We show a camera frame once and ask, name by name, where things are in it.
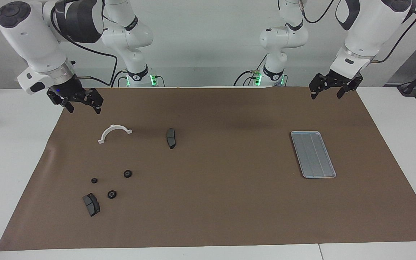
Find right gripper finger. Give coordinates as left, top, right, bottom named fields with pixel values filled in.
left=82, top=88, right=104, bottom=115
left=47, top=92, right=74, bottom=113

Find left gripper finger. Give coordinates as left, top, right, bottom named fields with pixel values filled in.
left=337, top=74, right=363, bottom=99
left=308, top=73, right=326, bottom=100

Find silver metal tray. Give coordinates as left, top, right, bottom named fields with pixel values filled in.
left=290, top=131, right=337, bottom=179

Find dark curved brake pad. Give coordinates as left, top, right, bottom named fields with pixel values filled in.
left=166, top=128, right=177, bottom=150

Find dark grooved brake pad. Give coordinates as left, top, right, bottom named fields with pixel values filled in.
left=82, top=193, right=100, bottom=217

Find brown paper table mat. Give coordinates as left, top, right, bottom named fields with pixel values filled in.
left=0, top=86, right=416, bottom=251

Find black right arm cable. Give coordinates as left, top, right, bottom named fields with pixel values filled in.
left=51, top=0, right=118, bottom=87

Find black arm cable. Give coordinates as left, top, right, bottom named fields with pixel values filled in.
left=298, top=0, right=416, bottom=64
left=51, top=0, right=118, bottom=87

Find black right base cables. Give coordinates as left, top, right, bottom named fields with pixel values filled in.
left=111, top=70, right=127, bottom=87

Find black base cables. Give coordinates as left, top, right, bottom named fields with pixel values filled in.
left=234, top=53, right=268, bottom=86
left=111, top=70, right=127, bottom=87

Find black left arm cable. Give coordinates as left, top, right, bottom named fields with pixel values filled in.
left=298, top=0, right=416, bottom=64

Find white semicircular plastic bracket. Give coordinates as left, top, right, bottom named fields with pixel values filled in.
left=98, top=124, right=133, bottom=144

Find black left base cables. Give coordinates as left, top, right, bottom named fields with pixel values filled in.
left=234, top=53, right=268, bottom=86

